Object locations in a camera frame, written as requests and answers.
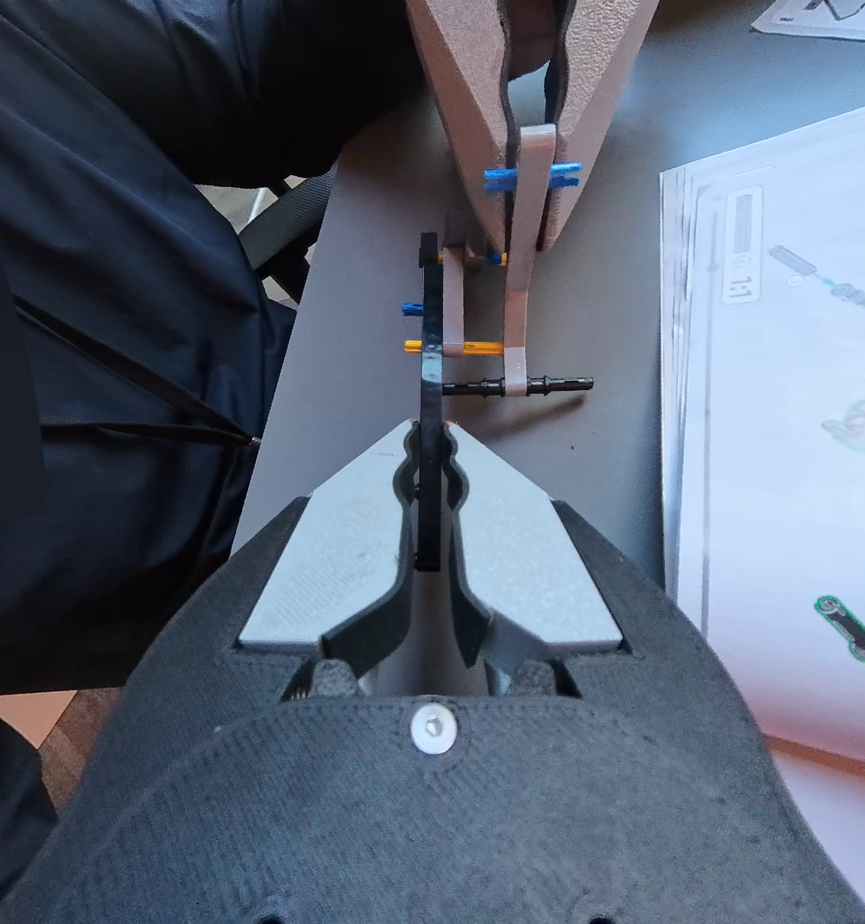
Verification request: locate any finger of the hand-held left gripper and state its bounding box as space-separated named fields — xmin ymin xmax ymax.
xmin=404 ymin=0 xmax=514 ymax=252
xmin=538 ymin=0 xmax=662 ymax=254

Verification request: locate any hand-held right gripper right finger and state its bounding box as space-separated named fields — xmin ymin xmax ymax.
xmin=441 ymin=421 xmax=626 ymax=671

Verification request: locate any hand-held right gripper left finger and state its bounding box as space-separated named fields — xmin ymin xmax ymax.
xmin=237 ymin=419 xmax=419 ymax=678

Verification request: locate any black lego axle pin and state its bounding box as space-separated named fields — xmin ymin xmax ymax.
xmin=441 ymin=375 xmax=595 ymax=398

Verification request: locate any short grey lego beam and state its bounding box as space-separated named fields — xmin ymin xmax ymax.
xmin=441 ymin=245 xmax=469 ymax=358

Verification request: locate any person's left forearm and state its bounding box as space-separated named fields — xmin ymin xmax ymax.
xmin=143 ymin=0 xmax=433 ymax=190

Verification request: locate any lego instruction booklet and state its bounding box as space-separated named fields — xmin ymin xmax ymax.
xmin=659 ymin=94 xmax=865 ymax=770

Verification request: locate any black office chair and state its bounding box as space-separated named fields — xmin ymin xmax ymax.
xmin=233 ymin=167 xmax=341 ymax=308

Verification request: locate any white printed paper sheet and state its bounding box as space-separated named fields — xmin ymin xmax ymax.
xmin=752 ymin=0 xmax=865 ymax=44

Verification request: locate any person's dark clothed body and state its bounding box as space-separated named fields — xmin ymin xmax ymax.
xmin=0 ymin=0 xmax=299 ymax=921

